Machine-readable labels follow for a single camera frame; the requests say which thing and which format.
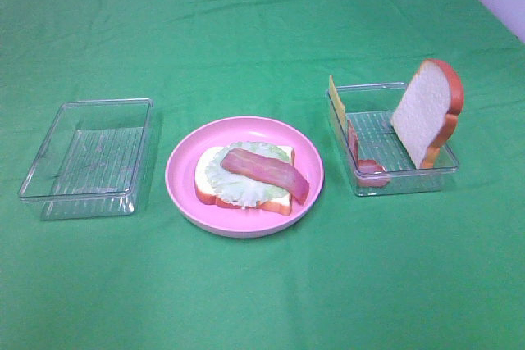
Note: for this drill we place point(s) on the green lettuce leaf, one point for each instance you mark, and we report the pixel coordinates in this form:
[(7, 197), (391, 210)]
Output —
[(229, 186)]

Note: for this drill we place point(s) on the clear plastic container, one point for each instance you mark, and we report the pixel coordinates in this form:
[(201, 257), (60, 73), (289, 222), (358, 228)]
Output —
[(91, 162), (369, 107)]

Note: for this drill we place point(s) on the yellow cheese slice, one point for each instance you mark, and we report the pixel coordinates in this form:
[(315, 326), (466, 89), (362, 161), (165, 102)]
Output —
[(338, 105)]

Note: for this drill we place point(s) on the pink round plate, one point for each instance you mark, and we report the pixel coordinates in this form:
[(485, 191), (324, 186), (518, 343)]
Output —
[(233, 205)]

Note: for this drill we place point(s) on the bread slice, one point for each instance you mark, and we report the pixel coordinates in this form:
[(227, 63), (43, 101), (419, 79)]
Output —
[(428, 111), (205, 190)]

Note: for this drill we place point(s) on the clear right plastic container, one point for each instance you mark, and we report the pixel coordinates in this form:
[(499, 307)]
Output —
[(369, 107)]

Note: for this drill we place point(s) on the clear left plastic container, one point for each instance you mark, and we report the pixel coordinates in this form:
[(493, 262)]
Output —
[(91, 162)]

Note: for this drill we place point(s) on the green tablecloth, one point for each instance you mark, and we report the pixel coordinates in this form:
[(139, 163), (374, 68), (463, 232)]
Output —
[(424, 271)]

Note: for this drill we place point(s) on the bacon strip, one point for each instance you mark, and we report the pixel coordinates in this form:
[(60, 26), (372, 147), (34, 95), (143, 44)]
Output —
[(268, 170), (368, 169)]

